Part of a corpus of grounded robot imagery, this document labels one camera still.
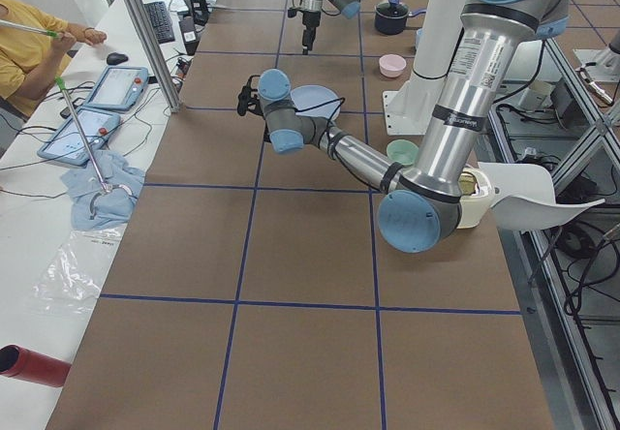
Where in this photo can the cream toaster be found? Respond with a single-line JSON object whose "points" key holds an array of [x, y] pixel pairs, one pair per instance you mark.
{"points": [[477, 196]]}

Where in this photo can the green tipped grabber stick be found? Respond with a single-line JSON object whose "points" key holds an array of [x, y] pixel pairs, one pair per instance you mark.
{"points": [[105, 187]]}

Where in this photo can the dark blue pot with lid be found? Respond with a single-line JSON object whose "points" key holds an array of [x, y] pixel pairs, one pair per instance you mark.
{"points": [[391, 16]]}

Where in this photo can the black keyboard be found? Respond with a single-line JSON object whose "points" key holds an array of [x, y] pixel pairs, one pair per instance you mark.
{"points": [[160, 21]]}

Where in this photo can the person in yellow shirt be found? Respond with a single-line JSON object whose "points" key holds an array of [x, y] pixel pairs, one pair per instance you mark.
{"points": [[31, 62]]}

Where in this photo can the upper teach pendant tablet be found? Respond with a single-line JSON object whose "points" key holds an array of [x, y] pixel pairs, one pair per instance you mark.
{"points": [[118, 88]]}

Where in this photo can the red cylinder tube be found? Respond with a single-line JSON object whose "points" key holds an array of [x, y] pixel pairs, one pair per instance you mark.
{"points": [[22, 364]]}

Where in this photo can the green bowl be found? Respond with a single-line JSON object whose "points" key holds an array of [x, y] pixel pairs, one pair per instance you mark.
{"points": [[402, 151]]}

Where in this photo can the light blue cup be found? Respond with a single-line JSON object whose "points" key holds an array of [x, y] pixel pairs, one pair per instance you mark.
{"points": [[418, 39]]}

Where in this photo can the aluminium frame post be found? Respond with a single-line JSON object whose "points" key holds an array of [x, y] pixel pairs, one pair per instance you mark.
{"points": [[153, 52]]}

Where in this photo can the white plastic chair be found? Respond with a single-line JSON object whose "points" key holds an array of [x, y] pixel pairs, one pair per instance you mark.
{"points": [[525, 200]]}

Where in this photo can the blue plate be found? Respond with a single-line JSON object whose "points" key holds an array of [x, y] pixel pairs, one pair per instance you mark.
{"points": [[316, 101]]}

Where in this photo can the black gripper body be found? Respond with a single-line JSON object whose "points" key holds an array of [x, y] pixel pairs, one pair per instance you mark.
{"points": [[267, 136], [308, 19]]}

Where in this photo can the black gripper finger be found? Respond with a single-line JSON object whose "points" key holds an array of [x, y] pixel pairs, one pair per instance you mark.
{"points": [[307, 40]]}

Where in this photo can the teach pendant tablet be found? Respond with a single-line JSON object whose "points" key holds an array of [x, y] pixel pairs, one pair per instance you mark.
{"points": [[66, 145], [118, 88]]}

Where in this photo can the clear plastic bag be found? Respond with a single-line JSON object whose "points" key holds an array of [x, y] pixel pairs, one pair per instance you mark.
{"points": [[73, 280]]}

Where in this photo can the lower teach pendant tablet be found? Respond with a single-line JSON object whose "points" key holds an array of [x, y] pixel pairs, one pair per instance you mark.
{"points": [[66, 145]]}

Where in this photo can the black computer mouse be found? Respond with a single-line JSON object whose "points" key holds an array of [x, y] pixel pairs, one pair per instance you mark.
{"points": [[116, 58]]}

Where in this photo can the pink bowl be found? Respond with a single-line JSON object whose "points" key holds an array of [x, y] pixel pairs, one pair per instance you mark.
{"points": [[392, 65]]}

